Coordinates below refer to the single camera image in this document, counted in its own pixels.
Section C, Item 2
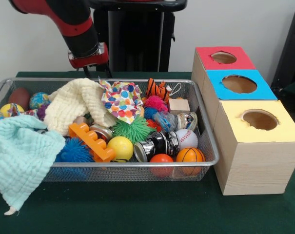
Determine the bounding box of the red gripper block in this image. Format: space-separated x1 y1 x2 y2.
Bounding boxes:
67 42 113 79

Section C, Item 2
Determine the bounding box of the polka dot paper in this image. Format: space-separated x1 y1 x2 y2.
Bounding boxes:
98 77 144 125

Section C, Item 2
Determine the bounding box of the clear mesh bin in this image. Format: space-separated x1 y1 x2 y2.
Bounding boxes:
0 77 220 182

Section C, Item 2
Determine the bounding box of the cream waffle cloth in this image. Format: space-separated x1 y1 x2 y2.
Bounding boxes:
43 77 118 136

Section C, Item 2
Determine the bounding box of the green spiky ball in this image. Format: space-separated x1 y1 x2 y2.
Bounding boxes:
112 116 156 144

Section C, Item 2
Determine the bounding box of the orange toy brick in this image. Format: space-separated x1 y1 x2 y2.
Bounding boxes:
68 122 117 162

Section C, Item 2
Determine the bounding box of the yellow smiley ball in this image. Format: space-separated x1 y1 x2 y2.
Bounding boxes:
107 136 134 163

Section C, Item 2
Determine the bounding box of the blue spiky ball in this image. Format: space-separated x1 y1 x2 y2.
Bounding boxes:
55 136 96 163

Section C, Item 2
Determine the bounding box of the red orange ball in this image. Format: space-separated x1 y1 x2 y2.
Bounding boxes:
150 154 175 177

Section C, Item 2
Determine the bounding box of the white baseball toy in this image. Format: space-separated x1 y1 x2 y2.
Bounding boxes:
175 129 199 151

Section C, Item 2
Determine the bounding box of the mint green cloth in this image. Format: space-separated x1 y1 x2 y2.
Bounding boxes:
0 114 66 215

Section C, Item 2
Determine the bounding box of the orange basketball toy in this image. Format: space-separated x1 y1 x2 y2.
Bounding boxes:
176 147 206 176

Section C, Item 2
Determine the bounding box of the dark green table cloth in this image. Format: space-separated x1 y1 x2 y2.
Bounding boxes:
0 70 295 234

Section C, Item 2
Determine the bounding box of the black floor stand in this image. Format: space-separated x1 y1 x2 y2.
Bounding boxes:
271 4 295 91

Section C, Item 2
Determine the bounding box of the side table green cloth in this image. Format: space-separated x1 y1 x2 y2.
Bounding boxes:
274 77 295 98

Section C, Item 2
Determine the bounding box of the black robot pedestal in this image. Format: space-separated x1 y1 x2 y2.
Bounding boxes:
88 0 188 73

